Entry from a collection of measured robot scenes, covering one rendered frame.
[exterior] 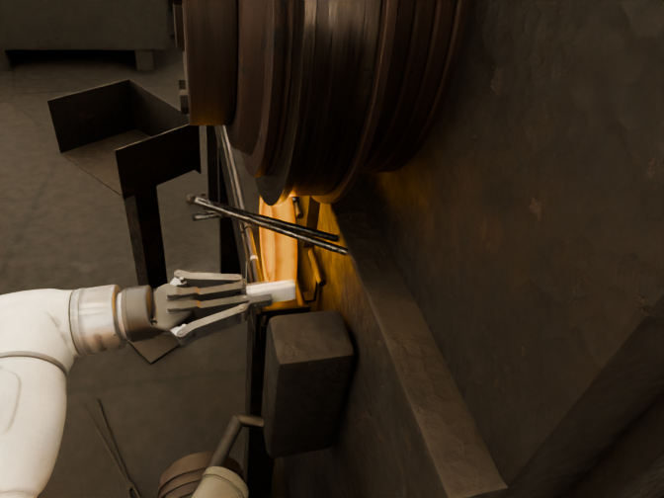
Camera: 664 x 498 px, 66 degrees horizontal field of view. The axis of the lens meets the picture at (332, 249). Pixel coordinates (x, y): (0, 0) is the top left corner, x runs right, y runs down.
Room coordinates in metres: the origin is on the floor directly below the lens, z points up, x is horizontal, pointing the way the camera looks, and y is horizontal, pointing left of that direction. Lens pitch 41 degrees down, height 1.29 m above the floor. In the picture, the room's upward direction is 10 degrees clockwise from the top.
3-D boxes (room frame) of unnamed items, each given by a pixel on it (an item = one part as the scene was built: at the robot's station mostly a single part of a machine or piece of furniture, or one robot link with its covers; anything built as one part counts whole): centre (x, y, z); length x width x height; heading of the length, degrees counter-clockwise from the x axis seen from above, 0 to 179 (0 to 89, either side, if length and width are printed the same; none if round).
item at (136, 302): (0.46, 0.22, 0.73); 0.09 x 0.08 x 0.07; 111
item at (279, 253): (0.62, 0.09, 0.75); 0.18 x 0.03 x 0.18; 20
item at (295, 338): (0.40, 0.00, 0.68); 0.11 x 0.08 x 0.24; 111
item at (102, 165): (1.00, 0.51, 0.36); 0.26 x 0.20 x 0.72; 56
